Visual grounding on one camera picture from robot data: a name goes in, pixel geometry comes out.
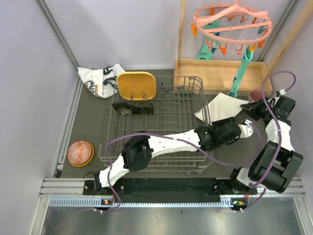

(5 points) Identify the teal patterned sock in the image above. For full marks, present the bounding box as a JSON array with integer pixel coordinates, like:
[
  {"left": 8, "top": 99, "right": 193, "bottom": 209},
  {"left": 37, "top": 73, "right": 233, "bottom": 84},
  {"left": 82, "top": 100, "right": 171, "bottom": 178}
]
[
  {"left": 228, "top": 47, "right": 253, "bottom": 98},
  {"left": 194, "top": 19, "right": 221, "bottom": 61}
]

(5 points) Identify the pink round clothes hanger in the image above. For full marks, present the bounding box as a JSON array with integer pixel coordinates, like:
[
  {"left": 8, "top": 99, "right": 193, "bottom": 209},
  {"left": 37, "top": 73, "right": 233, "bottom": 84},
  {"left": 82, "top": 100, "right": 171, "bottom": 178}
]
[{"left": 191, "top": 0, "right": 273, "bottom": 56}]

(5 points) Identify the black floral square plate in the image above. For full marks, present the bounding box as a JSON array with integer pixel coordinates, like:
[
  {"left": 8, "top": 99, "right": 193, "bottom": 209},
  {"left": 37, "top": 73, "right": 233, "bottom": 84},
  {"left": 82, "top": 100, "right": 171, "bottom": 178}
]
[{"left": 112, "top": 101, "right": 154, "bottom": 115}]

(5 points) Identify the teal patterned sock front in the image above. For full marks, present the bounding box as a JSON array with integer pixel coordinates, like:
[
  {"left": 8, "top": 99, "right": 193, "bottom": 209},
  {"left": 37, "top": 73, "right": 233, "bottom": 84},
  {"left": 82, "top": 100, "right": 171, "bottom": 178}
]
[{"left": 228, "top": 47, "right": 253, "bottom": 98}]

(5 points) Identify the teal patterned sock back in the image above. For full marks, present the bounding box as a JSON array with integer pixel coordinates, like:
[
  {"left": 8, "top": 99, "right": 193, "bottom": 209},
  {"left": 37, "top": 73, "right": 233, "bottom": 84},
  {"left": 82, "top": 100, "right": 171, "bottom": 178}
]
[{"left": 194, "top": 19, "right": 221, "bottom": 61}]

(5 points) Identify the white square plate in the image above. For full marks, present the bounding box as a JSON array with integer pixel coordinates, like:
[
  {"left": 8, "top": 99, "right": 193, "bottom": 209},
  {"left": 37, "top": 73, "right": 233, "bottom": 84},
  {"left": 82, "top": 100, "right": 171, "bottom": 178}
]
[{"left": 194, "top": 93, "right": 249, "bottom": 124}]

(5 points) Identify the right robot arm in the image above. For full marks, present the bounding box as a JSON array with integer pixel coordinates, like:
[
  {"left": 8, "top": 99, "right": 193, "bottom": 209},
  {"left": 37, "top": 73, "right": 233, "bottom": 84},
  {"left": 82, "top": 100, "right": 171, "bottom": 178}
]
[{"left": 228, "top": 96, "right": 303, "bottom": 194}]

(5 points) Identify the yellow woven-pattern plate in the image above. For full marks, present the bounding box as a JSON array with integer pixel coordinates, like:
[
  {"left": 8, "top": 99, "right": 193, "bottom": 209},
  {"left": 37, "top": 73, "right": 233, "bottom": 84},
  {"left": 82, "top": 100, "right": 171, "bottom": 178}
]
[{"left": 116, "top": 71, "right": 157, "bottom": 101}]

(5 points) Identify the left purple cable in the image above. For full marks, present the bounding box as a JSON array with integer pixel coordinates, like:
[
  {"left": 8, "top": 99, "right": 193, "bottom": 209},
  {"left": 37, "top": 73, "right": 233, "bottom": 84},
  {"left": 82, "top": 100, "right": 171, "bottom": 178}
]
[{"left": 104, "top": 121, "right": 263, "bottom": 213}]

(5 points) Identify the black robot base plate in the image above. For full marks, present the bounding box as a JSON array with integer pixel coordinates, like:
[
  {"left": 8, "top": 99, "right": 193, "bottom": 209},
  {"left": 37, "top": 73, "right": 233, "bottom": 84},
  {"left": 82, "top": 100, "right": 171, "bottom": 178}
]
[{"left": 82, "top": 177, "right": 259, "bottom": 204}]

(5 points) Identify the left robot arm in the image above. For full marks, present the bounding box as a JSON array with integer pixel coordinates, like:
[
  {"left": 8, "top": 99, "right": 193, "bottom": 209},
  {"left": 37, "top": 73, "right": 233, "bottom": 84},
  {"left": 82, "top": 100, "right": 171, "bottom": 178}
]
[{"left": 94, "top": 118, "right": 242, "bottom": 194}]

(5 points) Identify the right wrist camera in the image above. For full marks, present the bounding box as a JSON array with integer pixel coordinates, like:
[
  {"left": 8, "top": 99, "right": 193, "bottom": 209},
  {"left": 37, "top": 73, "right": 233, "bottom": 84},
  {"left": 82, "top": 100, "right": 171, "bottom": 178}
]
[{"left": 276, "top": 89, "right": 286, "bottom": 97}]

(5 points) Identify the wooden tray frame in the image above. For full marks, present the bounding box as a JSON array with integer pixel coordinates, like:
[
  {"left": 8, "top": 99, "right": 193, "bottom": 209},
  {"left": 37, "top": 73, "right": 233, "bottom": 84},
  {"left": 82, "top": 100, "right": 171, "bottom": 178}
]
[{"left": 173, "top": 0, "right": 313, "bottom": 95}]

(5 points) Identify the pink ceramic mug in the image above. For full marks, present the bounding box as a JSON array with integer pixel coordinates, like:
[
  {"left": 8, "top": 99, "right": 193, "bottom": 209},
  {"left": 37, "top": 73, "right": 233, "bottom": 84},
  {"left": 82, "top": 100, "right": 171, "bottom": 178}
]
[{"left": 249, "top": 89, "right": 268, "bottom": 103}]

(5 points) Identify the white printed cloth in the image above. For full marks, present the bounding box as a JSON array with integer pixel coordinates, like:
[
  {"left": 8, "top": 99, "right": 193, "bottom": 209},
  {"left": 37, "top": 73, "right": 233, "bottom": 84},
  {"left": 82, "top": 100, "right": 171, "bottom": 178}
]
[{"left": 77, "top": 64, "right": 125, "bottom": 98}]

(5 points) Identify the grey wire dish rack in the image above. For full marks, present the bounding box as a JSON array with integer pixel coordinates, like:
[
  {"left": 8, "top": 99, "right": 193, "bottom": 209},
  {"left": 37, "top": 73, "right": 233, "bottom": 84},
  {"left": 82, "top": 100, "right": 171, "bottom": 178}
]
[{"left": 98, "top": 76, "right": 212, "bottom": 174}]

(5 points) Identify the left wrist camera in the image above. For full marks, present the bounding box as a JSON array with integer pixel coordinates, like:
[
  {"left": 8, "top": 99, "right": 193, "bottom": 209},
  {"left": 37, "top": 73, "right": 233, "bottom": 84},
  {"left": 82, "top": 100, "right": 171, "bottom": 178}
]
[{"left": 238, "top": 119, "right": 254, "bottom": 139}]

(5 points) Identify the red patterned bowl yellow rim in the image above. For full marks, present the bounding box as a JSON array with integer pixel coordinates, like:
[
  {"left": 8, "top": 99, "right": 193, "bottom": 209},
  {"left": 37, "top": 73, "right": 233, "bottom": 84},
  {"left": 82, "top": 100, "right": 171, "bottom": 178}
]
[{"left": 67, "top": 141, "right": 94, "bottom": 167}]

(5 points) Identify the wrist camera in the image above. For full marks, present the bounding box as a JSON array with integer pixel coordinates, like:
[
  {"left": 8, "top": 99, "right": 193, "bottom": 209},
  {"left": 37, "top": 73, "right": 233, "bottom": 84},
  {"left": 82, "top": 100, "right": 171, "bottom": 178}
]
[
  {"left": 238, "top": 119, "right": 254, "bottom": 139},
  {"left": 276, "top": 89, "right": 286, "bottom": 97}
]

